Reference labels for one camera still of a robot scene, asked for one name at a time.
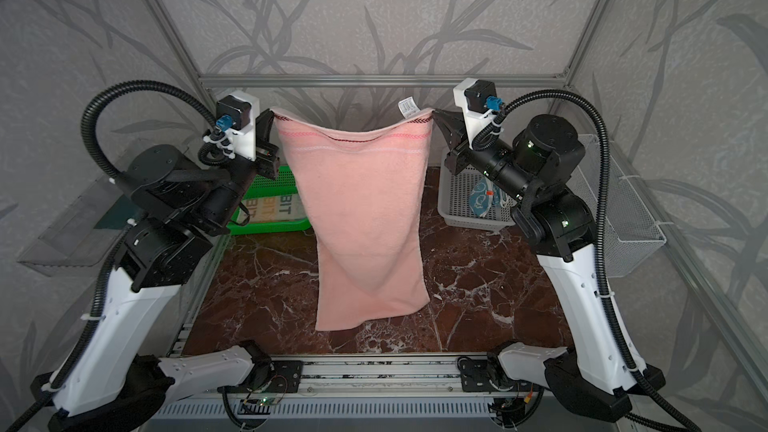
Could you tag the clear acrylic wall shelf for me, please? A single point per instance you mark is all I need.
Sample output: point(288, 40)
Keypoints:
point(78, 240)

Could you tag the aluminium front rail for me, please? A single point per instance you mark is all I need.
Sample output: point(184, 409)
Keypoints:
point(354, 374)

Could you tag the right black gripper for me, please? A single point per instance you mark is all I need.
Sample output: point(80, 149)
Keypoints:
point(459, 153)

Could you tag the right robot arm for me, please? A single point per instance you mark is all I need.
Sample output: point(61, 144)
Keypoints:
point(560, 229)

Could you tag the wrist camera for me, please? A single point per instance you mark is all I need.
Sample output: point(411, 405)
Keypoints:
point(235, 130)
point(479, 103)

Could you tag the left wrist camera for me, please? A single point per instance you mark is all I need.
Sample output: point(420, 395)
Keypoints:
point(235, 130)

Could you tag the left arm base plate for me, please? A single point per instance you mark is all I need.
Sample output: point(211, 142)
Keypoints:
point(282, 376)

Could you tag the aluminium cage frame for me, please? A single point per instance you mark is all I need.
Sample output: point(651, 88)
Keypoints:
point(681, 84)

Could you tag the green plastic basket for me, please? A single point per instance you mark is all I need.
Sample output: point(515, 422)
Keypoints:
point(261, 187)

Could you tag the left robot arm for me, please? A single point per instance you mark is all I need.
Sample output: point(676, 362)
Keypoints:
point(106, 384)

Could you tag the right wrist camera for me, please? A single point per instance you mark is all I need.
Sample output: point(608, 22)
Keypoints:
point(479, 103)

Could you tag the teal patterned towel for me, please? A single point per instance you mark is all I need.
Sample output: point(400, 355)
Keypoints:
point(485, 196)

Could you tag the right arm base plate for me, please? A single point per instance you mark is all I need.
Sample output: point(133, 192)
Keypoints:
point(483, 375)

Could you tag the white plastic basket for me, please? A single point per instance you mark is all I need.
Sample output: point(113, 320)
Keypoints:
point(463, 201)

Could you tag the white wire mesh basket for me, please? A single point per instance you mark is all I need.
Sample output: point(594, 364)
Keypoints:
point(632, 234)

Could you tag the pink towel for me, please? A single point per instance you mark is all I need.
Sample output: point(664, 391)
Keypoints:
point(362, 192)

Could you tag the cream lettered towel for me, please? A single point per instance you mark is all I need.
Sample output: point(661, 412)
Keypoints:
point(281, 208)

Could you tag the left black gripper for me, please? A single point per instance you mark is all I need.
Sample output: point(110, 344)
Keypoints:
point(264, 148)

